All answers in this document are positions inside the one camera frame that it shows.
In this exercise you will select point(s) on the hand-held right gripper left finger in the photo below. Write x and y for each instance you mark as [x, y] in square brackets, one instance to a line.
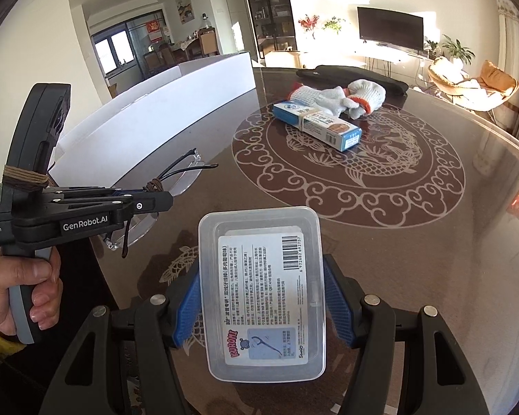
[191, 311]

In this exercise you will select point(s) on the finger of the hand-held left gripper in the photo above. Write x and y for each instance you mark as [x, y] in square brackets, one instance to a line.
[82, 190]
[147, 205]

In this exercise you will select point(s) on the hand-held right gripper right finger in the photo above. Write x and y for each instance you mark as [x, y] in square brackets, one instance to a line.
[338, 302]

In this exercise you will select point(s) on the clear safety glasses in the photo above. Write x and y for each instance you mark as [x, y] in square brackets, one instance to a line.
[177, 181]

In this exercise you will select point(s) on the clear plastic floss box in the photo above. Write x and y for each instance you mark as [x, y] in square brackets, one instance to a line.
[264, 289]

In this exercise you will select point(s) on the window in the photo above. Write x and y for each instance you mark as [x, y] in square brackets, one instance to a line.
[112, 54]

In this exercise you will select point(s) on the red door poster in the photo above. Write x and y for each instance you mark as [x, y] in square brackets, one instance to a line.
[154, 31]

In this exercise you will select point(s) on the dining table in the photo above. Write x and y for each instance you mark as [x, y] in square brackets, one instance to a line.
[186, 47]

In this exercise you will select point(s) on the dining chair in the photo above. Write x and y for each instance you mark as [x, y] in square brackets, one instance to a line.
[209, 43]

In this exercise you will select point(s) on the toothpaste box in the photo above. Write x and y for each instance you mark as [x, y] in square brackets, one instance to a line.
[315, 123]

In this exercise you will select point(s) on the brown cardboard box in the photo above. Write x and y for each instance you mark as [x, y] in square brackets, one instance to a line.
[281, 58]

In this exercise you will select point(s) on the white knit glove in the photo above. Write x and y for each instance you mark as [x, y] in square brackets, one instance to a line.
[320, 97]
[367, 93]

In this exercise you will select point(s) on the white door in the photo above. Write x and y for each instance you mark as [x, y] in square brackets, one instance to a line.
[232, 17]

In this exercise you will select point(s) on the long black pouch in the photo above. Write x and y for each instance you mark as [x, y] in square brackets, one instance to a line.
[354, 75]

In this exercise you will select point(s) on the dark display cabinet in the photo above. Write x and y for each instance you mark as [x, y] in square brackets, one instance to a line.
[270, 8]

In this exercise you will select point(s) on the red flower plant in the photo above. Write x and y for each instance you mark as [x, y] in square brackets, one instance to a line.
[308, 23]

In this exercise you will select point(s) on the white television stand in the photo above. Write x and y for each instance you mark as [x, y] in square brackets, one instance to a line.
[393, 58]

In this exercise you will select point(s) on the green leafy plant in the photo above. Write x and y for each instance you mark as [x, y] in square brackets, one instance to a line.
[334, 25]

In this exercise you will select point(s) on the orange lounge chair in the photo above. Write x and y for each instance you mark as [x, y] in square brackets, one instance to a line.
[484, 84]

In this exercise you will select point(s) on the small potted plant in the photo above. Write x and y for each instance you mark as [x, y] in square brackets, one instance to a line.
[432, 48]

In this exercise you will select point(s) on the black television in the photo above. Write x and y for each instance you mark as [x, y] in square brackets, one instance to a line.
[389, 30]

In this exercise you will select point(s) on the large potted green plant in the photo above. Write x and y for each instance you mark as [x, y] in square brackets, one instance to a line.
[458, 49]

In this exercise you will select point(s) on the framed wall painting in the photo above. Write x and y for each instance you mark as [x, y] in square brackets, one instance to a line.
[184, 7]

